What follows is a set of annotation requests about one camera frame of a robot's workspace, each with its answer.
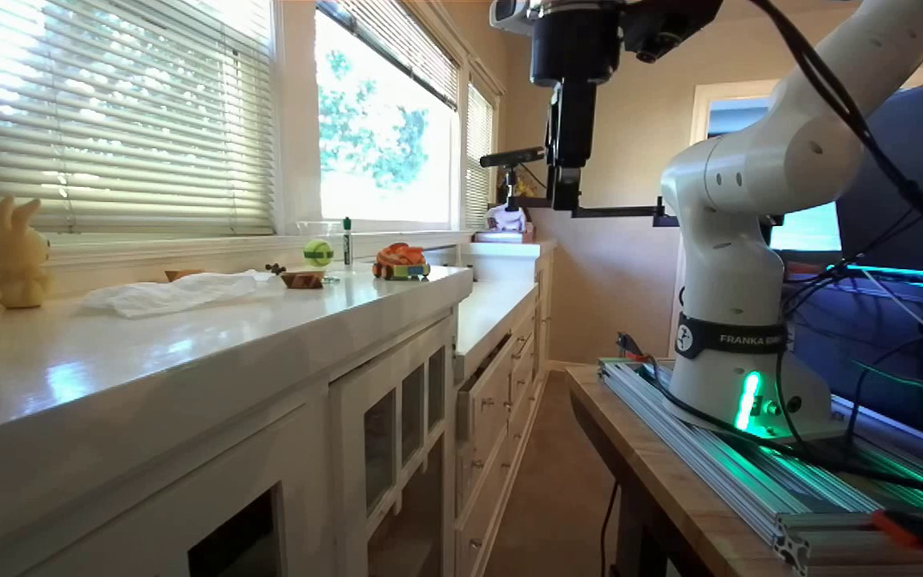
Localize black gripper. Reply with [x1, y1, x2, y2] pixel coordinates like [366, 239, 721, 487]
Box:
[487, 0, 725, 212]

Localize white paper towel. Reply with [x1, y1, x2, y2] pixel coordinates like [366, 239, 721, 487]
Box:
[83, 269, 286, 318]

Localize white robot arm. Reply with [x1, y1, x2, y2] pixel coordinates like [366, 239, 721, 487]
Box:
[487, 0, 923, 435]

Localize green white marker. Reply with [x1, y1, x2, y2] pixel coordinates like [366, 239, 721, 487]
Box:
[341, 217, 352, 269]

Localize green tennis ball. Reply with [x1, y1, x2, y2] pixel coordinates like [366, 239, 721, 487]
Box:
[305, 239, 332, 266]

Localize blue monitor screen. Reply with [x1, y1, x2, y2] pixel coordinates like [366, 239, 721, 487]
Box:
[772, 83, 923, 434]

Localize white cabinet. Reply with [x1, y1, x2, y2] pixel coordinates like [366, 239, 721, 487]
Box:
[0, 244, 547, 577]

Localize white window blinds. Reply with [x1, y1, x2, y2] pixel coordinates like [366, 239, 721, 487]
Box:
[0, 0, 274, 237]

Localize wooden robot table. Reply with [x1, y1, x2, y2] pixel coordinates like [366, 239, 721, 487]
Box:
[568, 365, 793, 577]

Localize yellow bunny toy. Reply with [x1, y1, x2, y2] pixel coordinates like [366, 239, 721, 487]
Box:
[0, 197, 47, 311]

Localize black camera on boom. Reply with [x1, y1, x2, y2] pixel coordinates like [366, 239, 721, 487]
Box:
[480, 149, 676, 227]

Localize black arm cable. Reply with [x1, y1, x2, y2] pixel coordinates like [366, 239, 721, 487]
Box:
[749, 0, 923, 227]

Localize aluminium rail base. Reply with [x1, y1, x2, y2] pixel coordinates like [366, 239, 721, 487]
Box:
[600, 359, 923, 577]

